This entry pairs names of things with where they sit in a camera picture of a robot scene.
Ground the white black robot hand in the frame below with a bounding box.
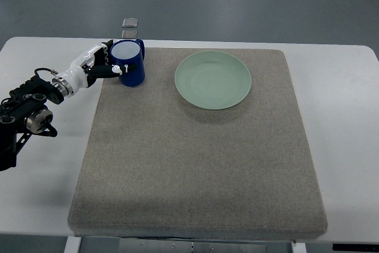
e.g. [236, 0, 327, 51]
[52, 40, 126, 97]

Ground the blue enamel mug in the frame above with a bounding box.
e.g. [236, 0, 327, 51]
[110, 39, 145, 87]

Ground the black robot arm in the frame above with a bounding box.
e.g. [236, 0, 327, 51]
[1, 68, 68, 171]

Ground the green plate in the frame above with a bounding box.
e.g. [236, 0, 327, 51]
[174, 50, 252, 110]

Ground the lower floor socket cover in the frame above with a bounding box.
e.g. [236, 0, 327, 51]
[121, 30, 137, 39]

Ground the floor socket cover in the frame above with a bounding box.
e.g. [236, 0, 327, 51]
[121, 30, 137, 39]
[122, 18, 138, 28]

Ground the upper floor socket cover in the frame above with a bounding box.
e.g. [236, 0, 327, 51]
[122, 18, 138, 28]

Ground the grey felt mat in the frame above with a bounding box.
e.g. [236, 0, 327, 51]
[68, 47, 327, 241]

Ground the black label strip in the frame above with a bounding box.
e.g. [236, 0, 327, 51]
[332, 244, 379, 252]

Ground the metal table frame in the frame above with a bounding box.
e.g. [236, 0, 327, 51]
[63, 236, 307, 252]

